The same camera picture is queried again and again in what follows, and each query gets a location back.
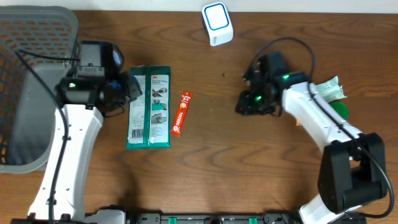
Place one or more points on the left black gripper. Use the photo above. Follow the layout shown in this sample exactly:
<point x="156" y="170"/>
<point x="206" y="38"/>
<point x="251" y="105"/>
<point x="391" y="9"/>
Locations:
<point x="133" y="91"/>

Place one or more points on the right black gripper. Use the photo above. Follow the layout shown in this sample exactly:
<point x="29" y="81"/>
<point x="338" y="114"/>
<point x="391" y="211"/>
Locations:
<point x="245" y="98"/>

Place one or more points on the green 3M package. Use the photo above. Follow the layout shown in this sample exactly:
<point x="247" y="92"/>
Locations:
<point x="149" y="119"/>

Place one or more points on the red Nescafe stick sachet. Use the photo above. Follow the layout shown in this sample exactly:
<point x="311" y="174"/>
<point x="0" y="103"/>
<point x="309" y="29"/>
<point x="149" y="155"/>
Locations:
<point x="181" y="113"/>

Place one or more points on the light blue tissue pack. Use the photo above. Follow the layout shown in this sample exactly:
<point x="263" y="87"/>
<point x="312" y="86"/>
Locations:
<point x="331" y="90"/>

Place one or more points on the green lid white jar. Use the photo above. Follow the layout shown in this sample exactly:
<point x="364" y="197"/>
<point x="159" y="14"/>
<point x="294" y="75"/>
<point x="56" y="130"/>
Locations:
<point x="341" y="109"/>

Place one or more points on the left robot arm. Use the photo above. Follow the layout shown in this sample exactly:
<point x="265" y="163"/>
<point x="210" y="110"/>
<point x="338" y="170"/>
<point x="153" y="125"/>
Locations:
<point x="78" y="120"/>

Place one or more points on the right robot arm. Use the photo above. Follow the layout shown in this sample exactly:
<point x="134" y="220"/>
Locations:
<point x="352" y="184"/>

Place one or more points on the white barcode scanner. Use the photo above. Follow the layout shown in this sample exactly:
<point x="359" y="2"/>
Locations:
<point x="217" y="23"/>

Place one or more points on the grey plastic shopping basket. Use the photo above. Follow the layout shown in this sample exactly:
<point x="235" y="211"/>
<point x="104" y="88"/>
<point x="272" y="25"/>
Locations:
<point x="49" y="35"/>

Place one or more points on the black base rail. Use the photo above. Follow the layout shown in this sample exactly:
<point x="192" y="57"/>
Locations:
<point x="265" y="218"/>

